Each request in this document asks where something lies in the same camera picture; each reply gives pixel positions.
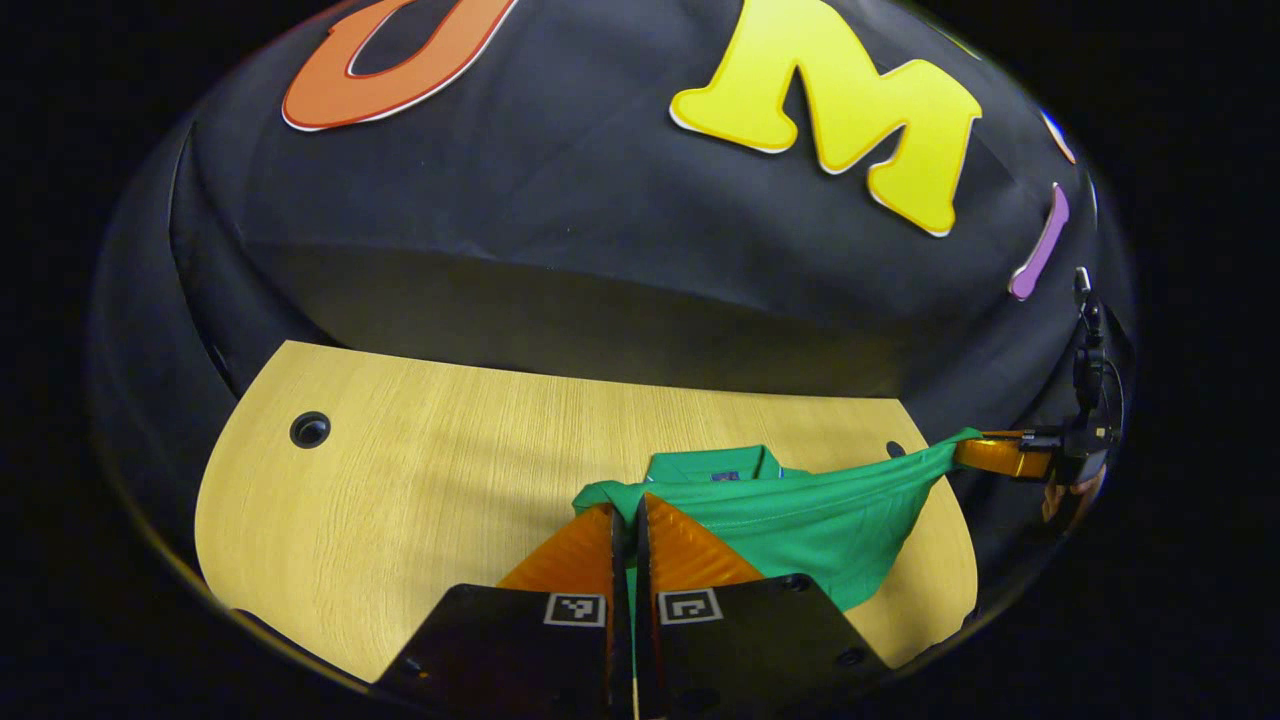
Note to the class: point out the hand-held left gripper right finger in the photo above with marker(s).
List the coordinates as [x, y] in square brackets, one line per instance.
[760, 650]

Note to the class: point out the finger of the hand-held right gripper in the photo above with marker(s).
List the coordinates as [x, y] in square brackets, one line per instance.
[1005, 458]

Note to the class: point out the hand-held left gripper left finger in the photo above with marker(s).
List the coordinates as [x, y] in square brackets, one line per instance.
[510, 650]

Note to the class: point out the green T-shirt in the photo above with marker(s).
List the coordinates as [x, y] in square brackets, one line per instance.
[810, 530]

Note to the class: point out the black backdrop cloth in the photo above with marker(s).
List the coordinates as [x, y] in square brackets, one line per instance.
[560, 260]

